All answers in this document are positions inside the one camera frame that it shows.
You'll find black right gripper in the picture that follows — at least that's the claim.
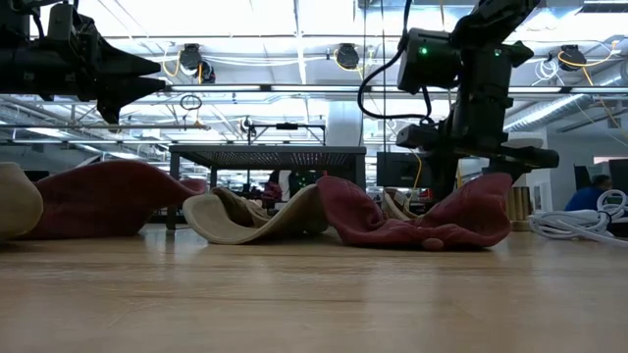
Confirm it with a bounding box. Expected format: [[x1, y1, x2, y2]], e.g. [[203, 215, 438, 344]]
[[406, 95, 560, 202]]

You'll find thin yellow cord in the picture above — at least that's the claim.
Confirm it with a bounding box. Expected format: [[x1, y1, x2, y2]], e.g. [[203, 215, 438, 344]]
[[409, 149, 424, 195]]

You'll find black ceiling cable reel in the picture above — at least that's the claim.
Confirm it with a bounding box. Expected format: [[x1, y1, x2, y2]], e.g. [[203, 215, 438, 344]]
[[198, 59, 217, 84], [558, 43, 589, 74], [177, 42, 205, 75], [335, 42, 361, 71]]

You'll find black cable loop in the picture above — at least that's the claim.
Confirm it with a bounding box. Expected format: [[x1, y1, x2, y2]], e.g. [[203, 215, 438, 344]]
[[179, 93, 203, 112]]

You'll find khaki baseball cap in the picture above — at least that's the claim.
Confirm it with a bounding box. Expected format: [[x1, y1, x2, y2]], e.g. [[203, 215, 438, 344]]
[[181, 183, 331, 246], [381, 186, 423, 221], [0, 161, 44, 242]]

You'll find white pedestal stand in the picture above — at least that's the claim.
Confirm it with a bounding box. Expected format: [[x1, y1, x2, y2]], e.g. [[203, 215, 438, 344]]
[[504, 136, 545, 232]]

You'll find grey perforated metal stand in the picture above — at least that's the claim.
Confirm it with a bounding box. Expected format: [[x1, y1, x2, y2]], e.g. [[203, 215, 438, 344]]
[[167, 144, 368, 231]]

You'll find silver ventilation duct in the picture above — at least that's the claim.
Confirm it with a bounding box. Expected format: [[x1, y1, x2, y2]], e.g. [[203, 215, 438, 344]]
[[502, 90, 628, 133]]

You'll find black computer monitor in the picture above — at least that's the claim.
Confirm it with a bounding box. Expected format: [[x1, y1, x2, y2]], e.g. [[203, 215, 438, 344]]
[[607, 157, 628, 197], [376, 151, 433, 188]]

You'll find black hanging cable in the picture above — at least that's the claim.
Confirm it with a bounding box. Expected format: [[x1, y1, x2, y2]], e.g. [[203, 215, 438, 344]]
[[380, 0, 388, 153], [361, 0, 368, 148]]

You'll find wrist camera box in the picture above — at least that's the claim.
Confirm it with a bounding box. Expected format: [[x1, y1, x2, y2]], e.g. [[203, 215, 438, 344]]
[[395, 122, 438, 149], [47, 3, 75, 43]]

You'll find long ceiling light bar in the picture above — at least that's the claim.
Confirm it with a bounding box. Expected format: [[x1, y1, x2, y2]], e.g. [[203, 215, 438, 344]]
[[166, 83, 628, 94]]

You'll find person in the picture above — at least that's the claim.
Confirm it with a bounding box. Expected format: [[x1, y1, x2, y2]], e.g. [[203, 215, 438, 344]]
[[563, 174, 614, 213]]

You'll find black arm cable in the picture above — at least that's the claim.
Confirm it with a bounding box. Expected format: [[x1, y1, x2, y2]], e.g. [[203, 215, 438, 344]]
[[356, 0, 436, 122]]

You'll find black camera rig frame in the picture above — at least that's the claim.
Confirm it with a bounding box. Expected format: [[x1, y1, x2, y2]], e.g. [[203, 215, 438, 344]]
[[247, 122, 328, 147]]

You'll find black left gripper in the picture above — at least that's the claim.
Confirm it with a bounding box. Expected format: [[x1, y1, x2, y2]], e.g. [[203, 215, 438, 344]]
[[46, 14, 167, 125]]

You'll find white charger cable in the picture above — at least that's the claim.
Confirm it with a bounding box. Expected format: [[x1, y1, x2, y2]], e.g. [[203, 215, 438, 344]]
[[527, 188, 628, 249]]

